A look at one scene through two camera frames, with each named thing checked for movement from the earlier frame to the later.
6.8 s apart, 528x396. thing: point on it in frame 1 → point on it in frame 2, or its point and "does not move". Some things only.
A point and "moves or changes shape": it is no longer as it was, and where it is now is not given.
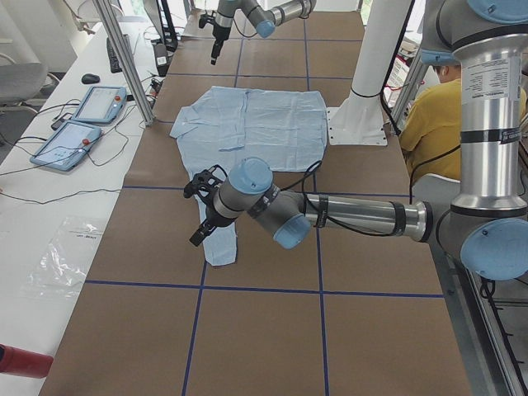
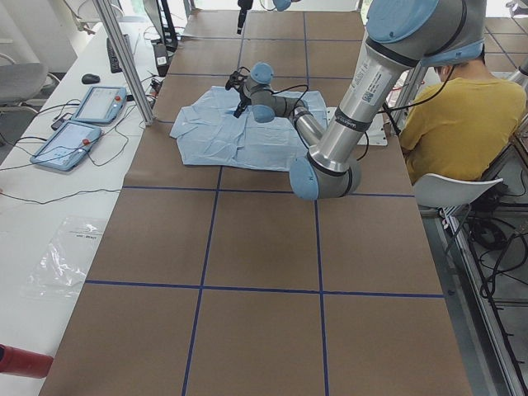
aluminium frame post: x=106 y=14 does not move
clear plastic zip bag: x=59 y=267 does not move
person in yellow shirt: x=430 y=135 does not move
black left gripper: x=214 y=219 → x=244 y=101
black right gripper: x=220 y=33 → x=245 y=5
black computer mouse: x=90 y=78 does not move
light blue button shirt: x=223 y=126 moves or changes shape
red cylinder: x=24 y=362 does not move
